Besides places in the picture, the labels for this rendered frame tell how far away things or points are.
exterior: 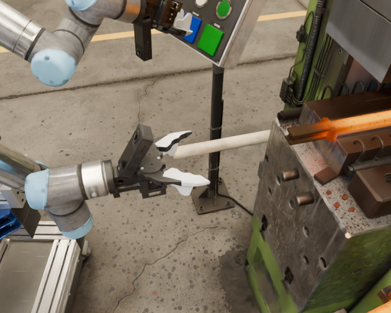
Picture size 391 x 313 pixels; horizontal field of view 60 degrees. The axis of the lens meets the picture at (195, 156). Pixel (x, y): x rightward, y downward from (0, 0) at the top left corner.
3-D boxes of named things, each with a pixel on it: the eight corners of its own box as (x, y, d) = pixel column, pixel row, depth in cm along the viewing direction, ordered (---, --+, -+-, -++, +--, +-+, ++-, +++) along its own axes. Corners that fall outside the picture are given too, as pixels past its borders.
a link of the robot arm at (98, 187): (80, 155, 70) (82, 186, 64) (103, 151, 70) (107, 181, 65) (89, 179, 75) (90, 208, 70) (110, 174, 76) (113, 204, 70)
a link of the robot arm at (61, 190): (38, 190, 74) (23, 164, 68) (90, 181, 76) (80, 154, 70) (36, 221, 69) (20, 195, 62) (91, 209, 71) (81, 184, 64)
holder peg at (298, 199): (296, 208, 80) (299, 202, 78) (292, 200, 82) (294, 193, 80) (312, 205, 81) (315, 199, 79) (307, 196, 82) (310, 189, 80)
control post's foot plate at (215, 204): (197, 217, 179) (197, 207, 172) (187, 184, 194) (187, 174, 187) (236, 208, 183) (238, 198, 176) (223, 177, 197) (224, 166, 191)
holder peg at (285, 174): (283, 184, 85) (285, 177, 83) (278, 176, 87) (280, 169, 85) (298, 181, 86) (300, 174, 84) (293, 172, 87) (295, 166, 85)
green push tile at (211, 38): (212, 56, 103) (223, 32, 100) (196, 46, 107) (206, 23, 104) (216, 57, 104) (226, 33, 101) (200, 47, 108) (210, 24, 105)
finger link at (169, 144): (182, 141, 82) (155, 163, 78) (181, 122, 78) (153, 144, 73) (192, 146, 81) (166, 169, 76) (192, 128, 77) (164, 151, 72)
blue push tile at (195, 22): (191, 43, 108) (200, 20, 105) (177, 34, 112) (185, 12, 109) (195, 44, 109) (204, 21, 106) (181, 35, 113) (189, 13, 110)
